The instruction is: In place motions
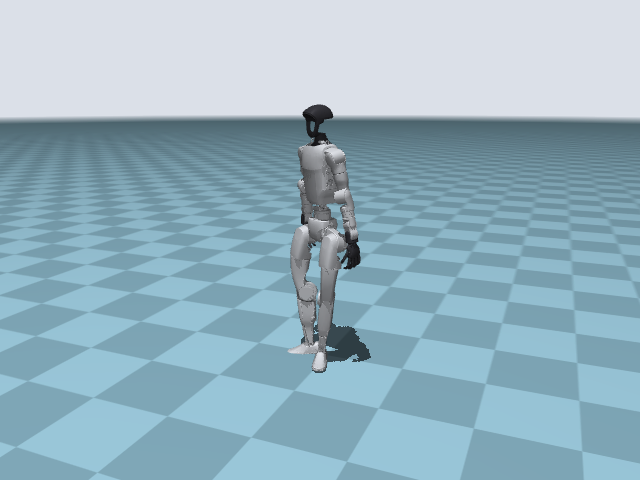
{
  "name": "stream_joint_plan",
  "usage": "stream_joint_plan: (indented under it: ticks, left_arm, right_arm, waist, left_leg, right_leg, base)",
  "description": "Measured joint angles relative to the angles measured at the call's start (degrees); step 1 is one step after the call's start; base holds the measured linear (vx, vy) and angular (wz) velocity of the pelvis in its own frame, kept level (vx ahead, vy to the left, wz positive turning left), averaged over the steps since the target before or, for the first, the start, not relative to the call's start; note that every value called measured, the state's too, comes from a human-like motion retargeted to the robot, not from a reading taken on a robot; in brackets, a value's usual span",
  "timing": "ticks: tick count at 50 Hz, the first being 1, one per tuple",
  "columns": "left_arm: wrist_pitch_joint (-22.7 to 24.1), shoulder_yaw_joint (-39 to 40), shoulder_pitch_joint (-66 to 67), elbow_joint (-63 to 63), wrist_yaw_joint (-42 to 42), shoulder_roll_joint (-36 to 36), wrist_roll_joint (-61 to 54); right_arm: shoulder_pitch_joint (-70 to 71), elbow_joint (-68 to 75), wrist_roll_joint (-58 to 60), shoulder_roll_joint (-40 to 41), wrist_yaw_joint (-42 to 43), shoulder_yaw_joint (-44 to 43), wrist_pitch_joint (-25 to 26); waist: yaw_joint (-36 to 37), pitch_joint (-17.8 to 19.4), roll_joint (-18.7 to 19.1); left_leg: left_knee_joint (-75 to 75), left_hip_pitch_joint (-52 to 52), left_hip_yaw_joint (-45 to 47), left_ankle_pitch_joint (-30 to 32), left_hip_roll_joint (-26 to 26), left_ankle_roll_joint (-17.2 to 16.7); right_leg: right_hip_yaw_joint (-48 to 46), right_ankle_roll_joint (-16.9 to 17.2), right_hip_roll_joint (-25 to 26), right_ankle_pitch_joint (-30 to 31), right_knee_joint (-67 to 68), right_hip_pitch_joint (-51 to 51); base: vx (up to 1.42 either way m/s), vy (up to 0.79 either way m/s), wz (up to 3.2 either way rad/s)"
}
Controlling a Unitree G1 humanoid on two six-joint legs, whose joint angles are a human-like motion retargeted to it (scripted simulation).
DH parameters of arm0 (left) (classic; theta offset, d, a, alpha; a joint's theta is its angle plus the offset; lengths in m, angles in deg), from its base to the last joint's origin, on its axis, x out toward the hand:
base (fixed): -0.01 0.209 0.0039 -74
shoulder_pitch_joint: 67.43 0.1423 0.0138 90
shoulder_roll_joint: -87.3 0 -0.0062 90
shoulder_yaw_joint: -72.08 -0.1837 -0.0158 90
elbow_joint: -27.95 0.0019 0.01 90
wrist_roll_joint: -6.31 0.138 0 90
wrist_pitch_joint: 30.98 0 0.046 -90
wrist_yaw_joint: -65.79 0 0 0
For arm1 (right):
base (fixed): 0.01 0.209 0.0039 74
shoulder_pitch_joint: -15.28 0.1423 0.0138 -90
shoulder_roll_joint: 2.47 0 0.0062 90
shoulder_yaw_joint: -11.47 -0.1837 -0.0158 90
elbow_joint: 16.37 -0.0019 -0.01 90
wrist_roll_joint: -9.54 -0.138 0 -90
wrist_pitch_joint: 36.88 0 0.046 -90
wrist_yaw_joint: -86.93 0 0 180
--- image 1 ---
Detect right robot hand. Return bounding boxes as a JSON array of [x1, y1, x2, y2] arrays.
[[301, 214, 316, 248]]

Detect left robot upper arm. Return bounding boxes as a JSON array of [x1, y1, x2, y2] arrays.
[[324, 148, 350, 204]]

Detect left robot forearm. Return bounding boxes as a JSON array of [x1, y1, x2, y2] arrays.
[[340, 190, 358, 240]]

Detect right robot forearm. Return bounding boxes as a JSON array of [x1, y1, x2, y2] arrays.
[[300, 191, 314, 222]]

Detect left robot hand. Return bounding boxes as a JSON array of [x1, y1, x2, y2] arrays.
[[341, 231, 361, 269]]

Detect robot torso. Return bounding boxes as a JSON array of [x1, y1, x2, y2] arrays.
[[302, 138, 338, 242]]

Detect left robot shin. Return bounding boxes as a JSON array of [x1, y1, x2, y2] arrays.
[[317, 292, 335, 353]]

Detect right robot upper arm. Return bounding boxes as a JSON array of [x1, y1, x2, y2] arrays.
[[297, 146, 306, 193]]

